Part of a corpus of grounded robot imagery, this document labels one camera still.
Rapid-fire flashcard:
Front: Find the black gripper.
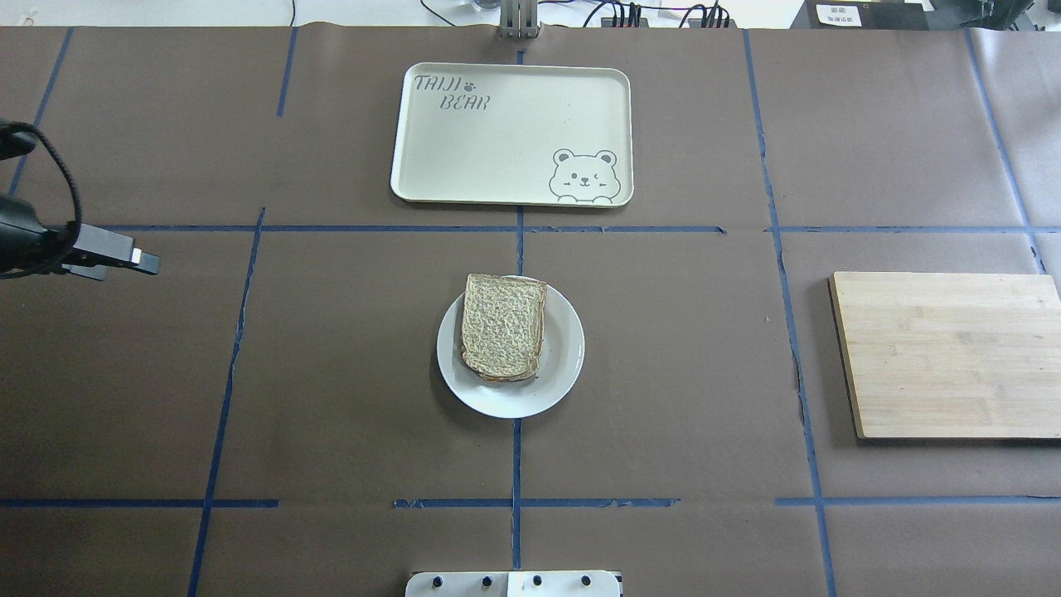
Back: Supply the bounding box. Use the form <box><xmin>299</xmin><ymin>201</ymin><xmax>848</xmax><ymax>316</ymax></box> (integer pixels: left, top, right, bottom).
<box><xmin>1</xmin><ymin>194</ymin><xmax>162</xmax><ymax>280</ymax></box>

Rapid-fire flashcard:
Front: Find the white round plate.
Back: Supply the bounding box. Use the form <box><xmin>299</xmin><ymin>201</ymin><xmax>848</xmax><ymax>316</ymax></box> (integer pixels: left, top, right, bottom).
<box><xmin>435</xmin><ymin>287</ymin><xmax>586</xmax><ymax>420</ymax></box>

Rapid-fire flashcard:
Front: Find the cream bear tray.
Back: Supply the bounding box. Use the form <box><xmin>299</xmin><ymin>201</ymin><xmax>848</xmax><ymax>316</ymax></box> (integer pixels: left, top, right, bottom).
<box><xmin>390</xmin><ymin>63</ymin><xmax>634</xmax><ymax>209</ymax></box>

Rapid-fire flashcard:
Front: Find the black power strip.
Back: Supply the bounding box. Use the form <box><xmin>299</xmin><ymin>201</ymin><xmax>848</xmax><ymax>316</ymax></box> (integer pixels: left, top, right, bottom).
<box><xmin>590</xmin><ymin>7</ymin><xmax>738</xmax><ymax>30</ymax></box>

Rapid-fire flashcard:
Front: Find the black box with label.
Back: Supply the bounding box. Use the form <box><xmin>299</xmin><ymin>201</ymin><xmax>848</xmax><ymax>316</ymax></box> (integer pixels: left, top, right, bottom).
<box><xmin>789</xmin><ymin>0</ymin><xmax>987</xmax><ymax>32</ymax></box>

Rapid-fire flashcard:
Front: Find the wooden cutting board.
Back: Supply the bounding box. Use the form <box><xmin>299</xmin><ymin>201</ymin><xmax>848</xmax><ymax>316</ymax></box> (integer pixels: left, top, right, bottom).
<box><xmin>827</xmin><ymin>271</ymin><xmax>1060</xmax><ymax>439</ymax></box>

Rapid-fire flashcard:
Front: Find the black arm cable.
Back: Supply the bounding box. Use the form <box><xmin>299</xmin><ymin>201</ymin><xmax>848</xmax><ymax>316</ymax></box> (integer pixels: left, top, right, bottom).
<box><xmin>0</xmin><ymin>121</ymin><xmax>84</xmax><ymax>279</ymax></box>

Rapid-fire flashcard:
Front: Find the grey camera post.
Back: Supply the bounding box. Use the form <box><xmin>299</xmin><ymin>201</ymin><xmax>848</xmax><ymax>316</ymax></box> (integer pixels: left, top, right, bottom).
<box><xmin>499</xmin><ymin>0</ymin><xmax>540</xmax><ymax>39</ymax></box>

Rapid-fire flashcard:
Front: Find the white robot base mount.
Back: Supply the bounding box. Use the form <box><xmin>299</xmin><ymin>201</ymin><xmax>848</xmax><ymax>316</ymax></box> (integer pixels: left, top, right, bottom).
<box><xmin>405</xmin><ymin>570</ymin><xmax>624</xmax><ymax>596</ymax></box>

